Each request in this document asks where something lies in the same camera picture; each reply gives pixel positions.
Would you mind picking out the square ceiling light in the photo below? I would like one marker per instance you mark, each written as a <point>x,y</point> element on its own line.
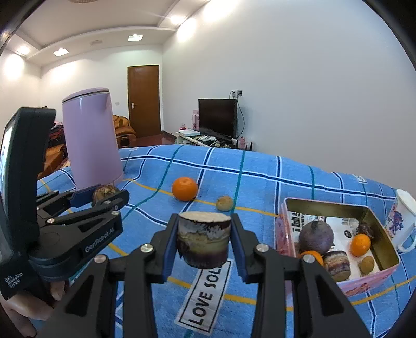
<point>60,51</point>
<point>135,36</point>

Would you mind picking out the brown walnut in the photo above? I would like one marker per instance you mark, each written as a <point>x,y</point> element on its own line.
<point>104,191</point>

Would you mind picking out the blue plaid blanket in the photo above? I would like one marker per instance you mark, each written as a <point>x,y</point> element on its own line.
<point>260,182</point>

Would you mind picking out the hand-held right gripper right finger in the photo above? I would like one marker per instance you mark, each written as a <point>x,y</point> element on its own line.
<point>239,260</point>

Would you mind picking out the pink tin box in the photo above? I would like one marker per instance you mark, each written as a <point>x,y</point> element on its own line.
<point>373,221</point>

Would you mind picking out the small orange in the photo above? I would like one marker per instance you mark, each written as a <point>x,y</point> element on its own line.
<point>360,244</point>

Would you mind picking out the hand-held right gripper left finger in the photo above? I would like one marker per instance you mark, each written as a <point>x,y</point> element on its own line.
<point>169,256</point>

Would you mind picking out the white television stand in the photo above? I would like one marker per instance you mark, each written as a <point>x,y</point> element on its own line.
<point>201,138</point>

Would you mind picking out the white floral mug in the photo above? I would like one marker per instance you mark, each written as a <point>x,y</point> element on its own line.
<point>399,224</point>

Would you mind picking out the large orange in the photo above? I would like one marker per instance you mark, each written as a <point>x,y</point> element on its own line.
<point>312,254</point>

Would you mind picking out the brown wooden door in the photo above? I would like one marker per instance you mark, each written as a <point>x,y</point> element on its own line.
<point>144,100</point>

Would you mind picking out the brown wooden sofa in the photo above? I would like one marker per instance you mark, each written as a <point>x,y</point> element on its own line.
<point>52,159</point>

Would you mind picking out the person's left hand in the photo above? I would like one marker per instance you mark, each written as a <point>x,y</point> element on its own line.
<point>39,308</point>

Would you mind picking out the round orange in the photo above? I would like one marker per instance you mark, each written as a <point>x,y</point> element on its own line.
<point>184,189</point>

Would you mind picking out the brown kiwi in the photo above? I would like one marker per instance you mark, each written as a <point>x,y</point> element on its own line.
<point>224,203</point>
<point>367,264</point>

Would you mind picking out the black television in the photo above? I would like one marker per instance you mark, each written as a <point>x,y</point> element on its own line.
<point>217,117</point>

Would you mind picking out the wall power outlet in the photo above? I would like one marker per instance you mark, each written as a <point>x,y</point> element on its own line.
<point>236,93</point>

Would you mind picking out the purple electric kettle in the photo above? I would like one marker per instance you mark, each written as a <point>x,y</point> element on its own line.
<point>91,143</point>

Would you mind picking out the purple mangosteen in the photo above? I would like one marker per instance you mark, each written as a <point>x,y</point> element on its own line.
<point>316,239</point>

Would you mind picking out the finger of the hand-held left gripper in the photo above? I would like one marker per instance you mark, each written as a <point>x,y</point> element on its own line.
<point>110,201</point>
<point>83,196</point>

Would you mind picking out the dark dried fruit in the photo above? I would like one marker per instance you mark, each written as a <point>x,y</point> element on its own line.
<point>365,228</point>

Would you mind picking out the brown leather armchair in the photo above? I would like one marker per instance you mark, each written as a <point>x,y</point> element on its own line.
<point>123,131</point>

